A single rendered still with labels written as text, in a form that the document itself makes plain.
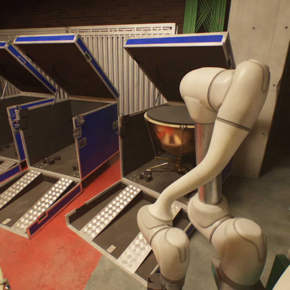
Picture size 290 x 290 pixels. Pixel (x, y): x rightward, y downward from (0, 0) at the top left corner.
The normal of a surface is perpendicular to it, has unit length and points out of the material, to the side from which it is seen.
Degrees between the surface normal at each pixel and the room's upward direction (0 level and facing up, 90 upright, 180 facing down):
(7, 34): 87
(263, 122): 90
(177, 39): 52
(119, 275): 0
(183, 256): 81
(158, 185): 0
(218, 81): 59
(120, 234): 1
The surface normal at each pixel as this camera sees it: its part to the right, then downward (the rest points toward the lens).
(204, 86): -0.78, -0.05
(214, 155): -0.62, 0.09
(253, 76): -0.19, -0.12
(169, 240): -0.25, -0.74
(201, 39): -0.48, -0.33
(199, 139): -0.77, 0.38
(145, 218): -0.80, -0.32
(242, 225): 0.11, -0.87
